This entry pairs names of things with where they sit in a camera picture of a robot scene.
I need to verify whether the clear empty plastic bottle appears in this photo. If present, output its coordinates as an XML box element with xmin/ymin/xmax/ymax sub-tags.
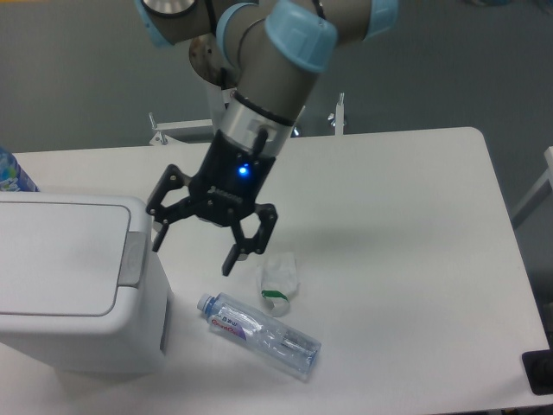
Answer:
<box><xmin>197</xmin><ymin>293</ymin><xmax>321</xmax><ymax>380</ymax></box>

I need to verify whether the white push-button trash can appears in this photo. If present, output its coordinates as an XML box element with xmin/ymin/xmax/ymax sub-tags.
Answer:
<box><xmin>1</xmin><ymin>192</ymin><xmax>173</xmax><ymax>374</ymax></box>

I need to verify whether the blue labelled bottle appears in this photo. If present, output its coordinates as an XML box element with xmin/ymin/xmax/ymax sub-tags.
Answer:
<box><xmin>1</xmin><ymin>148</ymin><xmax>40</xmax><ymax>192</ymax></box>

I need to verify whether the black clamp at table edge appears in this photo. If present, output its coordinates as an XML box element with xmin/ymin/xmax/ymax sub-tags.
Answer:
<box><xmin>522</xmin><ymin>349</ymin><xmax>552</xmax><ymax>396</ymax></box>

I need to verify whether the white frame at right edge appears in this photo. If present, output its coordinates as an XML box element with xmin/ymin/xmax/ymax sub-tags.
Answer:
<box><xmin>511</xmin><ymin>146</ymin><xmax>552</xmax><ymax>229</ymax></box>

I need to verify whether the crumpled white paper cup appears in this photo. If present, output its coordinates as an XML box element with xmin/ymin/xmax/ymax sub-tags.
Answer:
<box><xmin>257</xmin><ymin>252</ymin><xmax>300</xmax><ymax>317</ymax></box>

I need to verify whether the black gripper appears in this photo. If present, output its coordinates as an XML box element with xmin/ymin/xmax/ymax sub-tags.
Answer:
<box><xmin>144</xmin><ymin>128</ymin><xmax>279</xmax><ymax>278</ymax></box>

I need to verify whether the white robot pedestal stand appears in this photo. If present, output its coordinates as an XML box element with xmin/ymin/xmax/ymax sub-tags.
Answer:
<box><xmin>148</xmin><ymin>34</ymin><xmax>351</xmax><ymax>147</ymax></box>

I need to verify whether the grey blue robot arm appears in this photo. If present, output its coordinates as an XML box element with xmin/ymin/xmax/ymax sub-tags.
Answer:
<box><xmin>136</xmin><ymin>1</ymin><xmax>399</xmax><ymax>275</ymax></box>

